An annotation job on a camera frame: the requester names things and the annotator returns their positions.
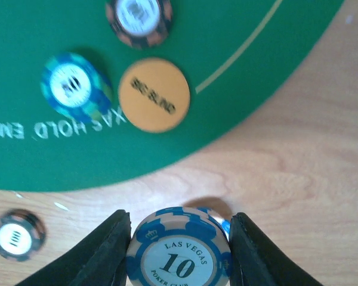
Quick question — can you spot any round green poker mat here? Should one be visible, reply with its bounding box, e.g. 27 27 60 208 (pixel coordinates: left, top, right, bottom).
0 1 342 192

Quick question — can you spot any white purple chip stack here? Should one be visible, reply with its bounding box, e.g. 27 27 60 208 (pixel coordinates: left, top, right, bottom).
126 207 232 286

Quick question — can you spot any dark red chip stack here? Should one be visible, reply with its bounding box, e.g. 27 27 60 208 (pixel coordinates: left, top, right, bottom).
0 209 47 262

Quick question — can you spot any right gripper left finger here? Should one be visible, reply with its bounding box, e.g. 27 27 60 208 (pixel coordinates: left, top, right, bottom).
18 210 131 286

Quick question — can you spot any orange big blind button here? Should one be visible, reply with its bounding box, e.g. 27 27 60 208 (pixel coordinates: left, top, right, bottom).
118 57 190 133

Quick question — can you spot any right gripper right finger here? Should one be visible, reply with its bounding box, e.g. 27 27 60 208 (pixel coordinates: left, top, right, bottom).
229 212 322 286

